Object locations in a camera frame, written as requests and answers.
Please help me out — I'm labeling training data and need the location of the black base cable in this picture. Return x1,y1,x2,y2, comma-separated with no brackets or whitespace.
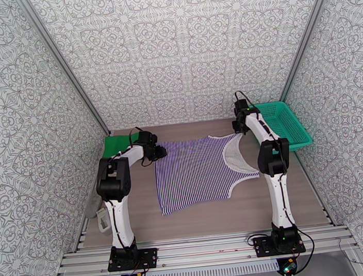
246,231,273,248

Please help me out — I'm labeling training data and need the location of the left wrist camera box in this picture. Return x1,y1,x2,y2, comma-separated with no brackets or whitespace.
138,129,155,144

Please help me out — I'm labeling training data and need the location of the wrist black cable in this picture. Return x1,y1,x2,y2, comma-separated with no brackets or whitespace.
127,125,145,149
234,89,253,109

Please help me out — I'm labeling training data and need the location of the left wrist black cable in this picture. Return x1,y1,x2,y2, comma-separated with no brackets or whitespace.
127,125,145,149

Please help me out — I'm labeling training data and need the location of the black round controller board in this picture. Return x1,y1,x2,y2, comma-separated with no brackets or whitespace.
277,256,299,276

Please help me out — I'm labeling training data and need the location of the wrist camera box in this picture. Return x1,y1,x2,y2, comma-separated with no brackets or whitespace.
233,99,248,113
138,129,155,144

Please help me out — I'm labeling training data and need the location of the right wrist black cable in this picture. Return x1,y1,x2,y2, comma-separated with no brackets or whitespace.
234,89,253,109

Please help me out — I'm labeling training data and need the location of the aluminium corner post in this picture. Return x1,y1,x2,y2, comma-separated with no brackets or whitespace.
16,0,113,144
269,0,350,102

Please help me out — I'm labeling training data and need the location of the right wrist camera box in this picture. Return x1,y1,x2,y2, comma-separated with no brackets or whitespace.
233,99,248,113

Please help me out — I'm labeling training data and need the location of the white plastic bracket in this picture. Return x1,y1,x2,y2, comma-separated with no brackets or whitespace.
96,206,114,237

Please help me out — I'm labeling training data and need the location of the green shirt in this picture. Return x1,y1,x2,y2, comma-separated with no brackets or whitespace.
98,133,139,160

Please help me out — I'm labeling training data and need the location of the aluminium front frame rail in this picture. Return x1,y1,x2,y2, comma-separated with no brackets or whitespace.
54,219,359,276

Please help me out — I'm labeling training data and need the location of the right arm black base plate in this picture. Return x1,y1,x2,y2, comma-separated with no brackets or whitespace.
253,232,306,258

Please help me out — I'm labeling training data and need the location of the teal plastic basket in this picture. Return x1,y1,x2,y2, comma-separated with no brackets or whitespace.
249,97,315,157

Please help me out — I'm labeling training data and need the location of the white slotted cable duct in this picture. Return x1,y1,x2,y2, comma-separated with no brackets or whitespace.
120,259,281,276

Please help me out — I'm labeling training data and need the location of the blue white striped tank top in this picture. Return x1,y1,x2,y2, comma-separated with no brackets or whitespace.
151,130,264,218

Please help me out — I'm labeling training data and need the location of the grey pouch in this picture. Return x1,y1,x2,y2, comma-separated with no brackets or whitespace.
83,194,106,220

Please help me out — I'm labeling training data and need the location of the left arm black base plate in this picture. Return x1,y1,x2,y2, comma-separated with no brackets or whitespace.
106,247,160,274

